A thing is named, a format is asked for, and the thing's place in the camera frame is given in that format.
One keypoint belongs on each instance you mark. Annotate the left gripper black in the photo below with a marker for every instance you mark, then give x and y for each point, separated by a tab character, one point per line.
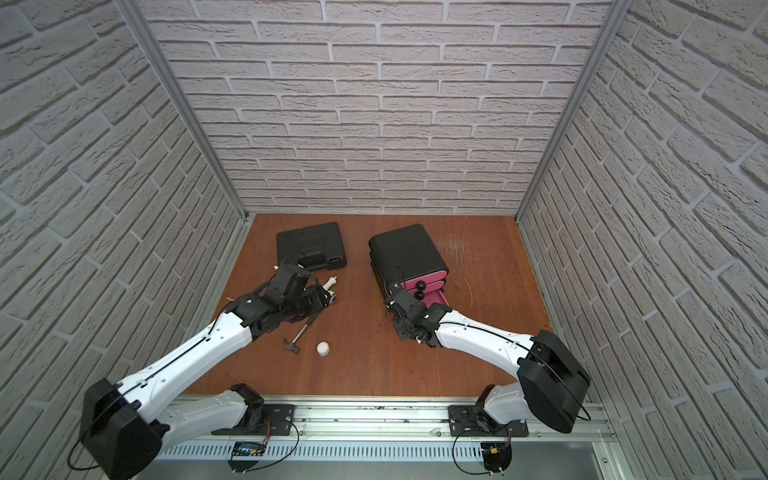
311	297

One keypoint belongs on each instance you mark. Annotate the black pink drawer cabinet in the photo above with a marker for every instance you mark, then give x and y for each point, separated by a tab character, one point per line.
408	257

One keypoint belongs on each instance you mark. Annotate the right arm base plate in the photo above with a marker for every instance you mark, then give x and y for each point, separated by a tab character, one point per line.
464	419

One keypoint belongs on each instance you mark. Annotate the right small connector board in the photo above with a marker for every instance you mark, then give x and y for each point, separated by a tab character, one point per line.
496	456

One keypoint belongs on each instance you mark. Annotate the white plastic water tap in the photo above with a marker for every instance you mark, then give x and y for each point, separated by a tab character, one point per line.
329	284

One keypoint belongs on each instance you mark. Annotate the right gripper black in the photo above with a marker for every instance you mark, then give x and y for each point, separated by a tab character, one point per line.
401	331

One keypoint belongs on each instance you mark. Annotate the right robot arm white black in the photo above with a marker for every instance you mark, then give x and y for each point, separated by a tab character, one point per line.
550	383

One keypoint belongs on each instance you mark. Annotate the left small circuit board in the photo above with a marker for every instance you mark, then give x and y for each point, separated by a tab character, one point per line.
245	455

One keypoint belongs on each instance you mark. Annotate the hammer with black handle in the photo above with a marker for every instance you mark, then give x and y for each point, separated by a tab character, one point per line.
292	346

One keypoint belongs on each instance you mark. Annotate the black plastic tool case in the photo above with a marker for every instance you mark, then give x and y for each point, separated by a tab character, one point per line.
318	247

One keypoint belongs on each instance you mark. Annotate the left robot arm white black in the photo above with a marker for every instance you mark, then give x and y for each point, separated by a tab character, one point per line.
125	425

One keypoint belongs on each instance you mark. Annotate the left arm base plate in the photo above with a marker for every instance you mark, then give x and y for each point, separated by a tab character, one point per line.
271	419

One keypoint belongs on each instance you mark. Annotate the white paint can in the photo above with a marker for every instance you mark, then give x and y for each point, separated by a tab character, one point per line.
323	349

